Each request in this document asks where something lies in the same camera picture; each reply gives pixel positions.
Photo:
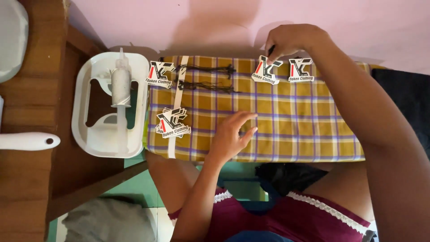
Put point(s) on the person's right leg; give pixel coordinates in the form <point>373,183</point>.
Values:
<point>342,188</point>

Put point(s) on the maroon shorts with lace trim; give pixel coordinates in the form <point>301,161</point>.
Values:
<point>295,221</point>

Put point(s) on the white plastic tray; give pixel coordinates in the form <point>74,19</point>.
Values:
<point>100,141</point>

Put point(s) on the blue shirt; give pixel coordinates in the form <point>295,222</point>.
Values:
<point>258,237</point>

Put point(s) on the black plastic bag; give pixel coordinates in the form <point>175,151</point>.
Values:
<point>289,176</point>

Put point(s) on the black cloth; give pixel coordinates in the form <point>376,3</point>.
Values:
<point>406,100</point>

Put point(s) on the blue stool frame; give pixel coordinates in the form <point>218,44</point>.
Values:
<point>265,201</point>

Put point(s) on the person's right hand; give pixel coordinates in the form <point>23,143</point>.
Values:
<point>295,38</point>

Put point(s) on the gray cloth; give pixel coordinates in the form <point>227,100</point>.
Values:
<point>107,221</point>

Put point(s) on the brown wooden furniture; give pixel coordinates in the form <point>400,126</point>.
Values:
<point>30,188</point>

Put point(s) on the person's right fingers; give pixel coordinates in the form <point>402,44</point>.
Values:
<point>276,52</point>

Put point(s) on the person's left hand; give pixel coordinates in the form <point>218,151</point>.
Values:
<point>226,141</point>

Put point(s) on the stack of printed hang tags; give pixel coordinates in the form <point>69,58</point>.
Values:
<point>173,126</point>

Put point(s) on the white black red hang tag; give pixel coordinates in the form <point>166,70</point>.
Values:
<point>265,74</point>
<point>158,78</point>
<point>300,72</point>

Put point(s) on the person's leg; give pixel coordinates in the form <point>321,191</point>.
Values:
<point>171,181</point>
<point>342,188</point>

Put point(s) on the white plastic container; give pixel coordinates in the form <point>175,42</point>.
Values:
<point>11,37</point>

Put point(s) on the yellow plaid cloth-covered board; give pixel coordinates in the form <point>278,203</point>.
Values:
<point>295,124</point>

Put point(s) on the person's left leg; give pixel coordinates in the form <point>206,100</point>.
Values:
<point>171,181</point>

